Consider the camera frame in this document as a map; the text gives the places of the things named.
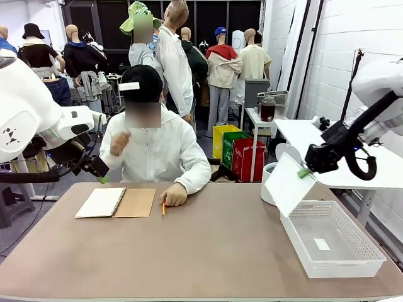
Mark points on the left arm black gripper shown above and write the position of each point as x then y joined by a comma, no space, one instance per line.
94,166

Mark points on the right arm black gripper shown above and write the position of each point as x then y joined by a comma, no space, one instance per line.
324,157

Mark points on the white paper sheet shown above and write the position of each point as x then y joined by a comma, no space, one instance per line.
286,188

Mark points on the spiral notebook with brown cover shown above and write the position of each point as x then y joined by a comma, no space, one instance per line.
135,204

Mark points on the yellow pencil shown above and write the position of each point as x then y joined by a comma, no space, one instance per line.
163,208

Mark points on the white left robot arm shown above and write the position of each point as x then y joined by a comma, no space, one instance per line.
22,110

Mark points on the person's left forearm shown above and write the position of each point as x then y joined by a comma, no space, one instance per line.
195,176

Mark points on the person's right forearm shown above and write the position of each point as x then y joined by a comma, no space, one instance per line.
108,163

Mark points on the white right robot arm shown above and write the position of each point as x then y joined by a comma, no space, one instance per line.
378,81

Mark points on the person's right hand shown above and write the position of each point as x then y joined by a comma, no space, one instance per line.
119,143

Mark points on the person's left hand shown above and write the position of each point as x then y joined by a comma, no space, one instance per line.
176,195

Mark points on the white lidded trash bin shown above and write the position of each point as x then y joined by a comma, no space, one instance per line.
267,188

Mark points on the white work table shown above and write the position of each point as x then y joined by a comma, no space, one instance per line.
346,182

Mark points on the person's torso in white jacket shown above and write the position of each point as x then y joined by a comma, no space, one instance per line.
151,151

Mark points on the red recycling bin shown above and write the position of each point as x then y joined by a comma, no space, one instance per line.
245,157

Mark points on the brown glass jar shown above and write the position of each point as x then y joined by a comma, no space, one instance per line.
268,110

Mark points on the small white basket sticker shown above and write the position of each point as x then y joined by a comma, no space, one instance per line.
321,244

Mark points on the narrow white side table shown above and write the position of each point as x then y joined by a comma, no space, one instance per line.
252,114

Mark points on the black floor stand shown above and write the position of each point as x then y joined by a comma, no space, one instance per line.
225,173

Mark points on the green recycling bin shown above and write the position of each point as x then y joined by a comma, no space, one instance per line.
228,148

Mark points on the yellow recycling bin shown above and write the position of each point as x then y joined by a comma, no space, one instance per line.
220,141

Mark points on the grey box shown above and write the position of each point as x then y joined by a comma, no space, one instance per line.
255,92

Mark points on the white cap attachment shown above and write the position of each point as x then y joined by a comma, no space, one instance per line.
129,86

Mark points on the black tripod pole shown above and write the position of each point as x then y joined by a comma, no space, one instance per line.
351,85

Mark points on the white perforated plastic basket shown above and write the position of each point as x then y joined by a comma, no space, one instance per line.
346,267

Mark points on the black cap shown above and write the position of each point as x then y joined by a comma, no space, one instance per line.
141,78

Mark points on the mannequin in black sweater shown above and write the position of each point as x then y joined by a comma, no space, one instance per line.
82,59

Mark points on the mannequin in cream shirt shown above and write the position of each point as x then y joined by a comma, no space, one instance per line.
253,61

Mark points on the figure in green checked hat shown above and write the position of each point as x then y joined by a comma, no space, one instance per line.
141,59

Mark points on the black leaning pole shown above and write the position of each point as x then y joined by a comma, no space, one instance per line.
299,41
311,47

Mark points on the mannequin in red beige jacket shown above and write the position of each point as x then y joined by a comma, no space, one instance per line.
222,66

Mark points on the mannequin in white shirt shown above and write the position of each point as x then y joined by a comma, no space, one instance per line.
173,63

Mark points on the mannequin with black hat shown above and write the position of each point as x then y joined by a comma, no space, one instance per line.
37,55

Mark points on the white oval appliance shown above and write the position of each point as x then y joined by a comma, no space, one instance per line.
237,41

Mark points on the mannequin in dark green hoodie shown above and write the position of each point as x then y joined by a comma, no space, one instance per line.
196,63

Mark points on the mannequin in blue white jacket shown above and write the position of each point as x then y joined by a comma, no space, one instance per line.
6,44

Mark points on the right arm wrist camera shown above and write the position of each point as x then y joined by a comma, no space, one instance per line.
319,122

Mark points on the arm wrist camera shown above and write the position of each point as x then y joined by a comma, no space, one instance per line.
319,122
100,118

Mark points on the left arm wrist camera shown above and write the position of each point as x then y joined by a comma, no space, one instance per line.
100,118

